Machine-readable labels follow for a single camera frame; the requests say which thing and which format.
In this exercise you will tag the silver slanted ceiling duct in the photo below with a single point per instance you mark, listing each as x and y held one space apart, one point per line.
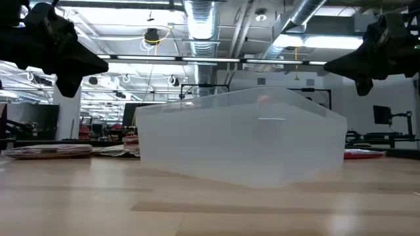
305 11

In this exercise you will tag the white building column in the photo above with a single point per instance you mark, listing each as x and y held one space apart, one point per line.
67 114

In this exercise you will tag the clear plastic basket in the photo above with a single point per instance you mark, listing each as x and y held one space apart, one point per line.
229 147

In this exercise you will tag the round ceiling sensor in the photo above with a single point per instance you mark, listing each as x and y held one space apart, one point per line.
260 16

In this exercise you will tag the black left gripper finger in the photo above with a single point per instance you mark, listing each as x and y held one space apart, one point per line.
70 86
87 64

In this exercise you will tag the silver ribbed ceiling duct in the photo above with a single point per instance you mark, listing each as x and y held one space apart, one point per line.
201 26

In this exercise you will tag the long ceiling light strip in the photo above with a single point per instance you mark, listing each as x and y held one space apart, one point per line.
210 59

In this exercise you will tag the black round ceiling lamp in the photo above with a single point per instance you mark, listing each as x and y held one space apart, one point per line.
93 80

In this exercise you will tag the black monitor on arm stand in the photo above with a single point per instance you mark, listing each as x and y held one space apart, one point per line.
381 114

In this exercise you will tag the black partition panel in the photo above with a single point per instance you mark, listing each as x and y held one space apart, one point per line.
36 118

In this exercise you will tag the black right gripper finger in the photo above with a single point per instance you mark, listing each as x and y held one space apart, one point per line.
354 67
365 86

